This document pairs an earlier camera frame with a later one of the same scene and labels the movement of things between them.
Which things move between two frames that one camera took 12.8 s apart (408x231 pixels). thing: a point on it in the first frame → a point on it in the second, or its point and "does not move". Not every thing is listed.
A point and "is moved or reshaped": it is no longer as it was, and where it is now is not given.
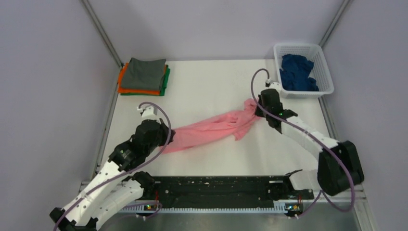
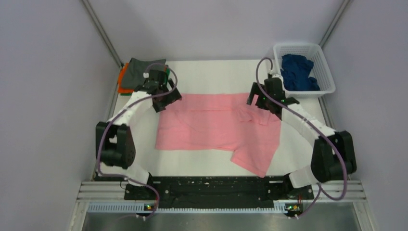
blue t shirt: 295,73 does not move
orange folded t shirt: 147,91 does not move
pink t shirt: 233,123 is moved or reshaped
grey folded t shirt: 143,74 does not move
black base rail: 198,189 does not move
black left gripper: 165,130 → 172,96
